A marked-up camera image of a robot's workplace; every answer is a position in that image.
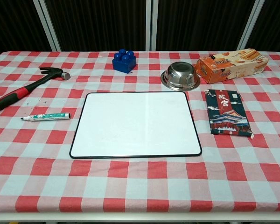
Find green white marker pen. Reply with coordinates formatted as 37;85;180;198
20;112;71;122

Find red white checkered tablecloth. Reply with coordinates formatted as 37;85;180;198
0;50;280;213

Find blue toy building block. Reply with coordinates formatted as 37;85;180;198
112;48;137;74

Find stainless steel bowl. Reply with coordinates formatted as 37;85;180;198
160;61;201;91

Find dark blue palace print packet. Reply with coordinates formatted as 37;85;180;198
204;88;255;140

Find dark ribbed partition panel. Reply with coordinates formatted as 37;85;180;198
156;0;256;52
45;0;147;52
0;0;54;56
246;0;280;52

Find orange biscuit box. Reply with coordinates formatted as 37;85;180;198
194;48;269;84

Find black red claw hammer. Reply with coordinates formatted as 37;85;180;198
0;67;71;117

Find white board black frame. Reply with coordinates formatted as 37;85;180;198
69;91;203;160

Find white partition frame post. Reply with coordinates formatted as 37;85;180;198
145;0;159;52
33;0;62;52
237;0;264;51

